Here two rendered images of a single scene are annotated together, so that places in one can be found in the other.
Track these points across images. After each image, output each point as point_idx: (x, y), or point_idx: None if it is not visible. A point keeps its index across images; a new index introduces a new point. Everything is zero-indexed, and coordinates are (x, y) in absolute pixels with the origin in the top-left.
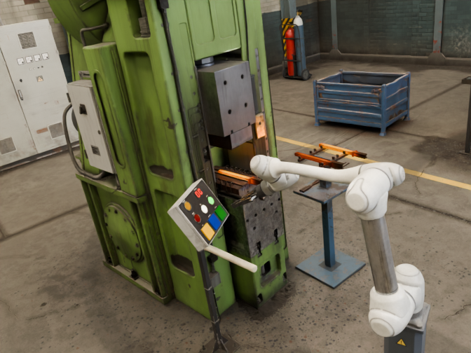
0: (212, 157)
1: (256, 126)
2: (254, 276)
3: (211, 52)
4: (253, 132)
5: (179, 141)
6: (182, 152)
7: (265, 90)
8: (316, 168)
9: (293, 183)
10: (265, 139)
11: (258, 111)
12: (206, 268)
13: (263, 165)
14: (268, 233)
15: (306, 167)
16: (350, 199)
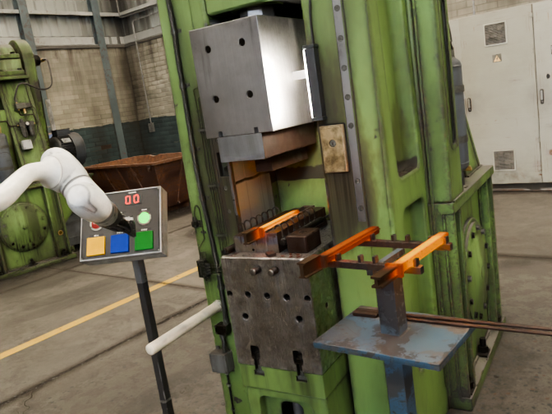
0: (230, 173)
1: (322, 147)
2: (249, 399)
3: (234, 2)
4: (322, 157)
5: (181, 131)
6: (184, 148)
7: (361, 80)
8: (5, 180)
9: (72, 210)
10: (357, 181)
11: (320, 118)
12: (145, 312)
13: (40, 161)
14: (277, 346)
15: (11, 174)
16: None
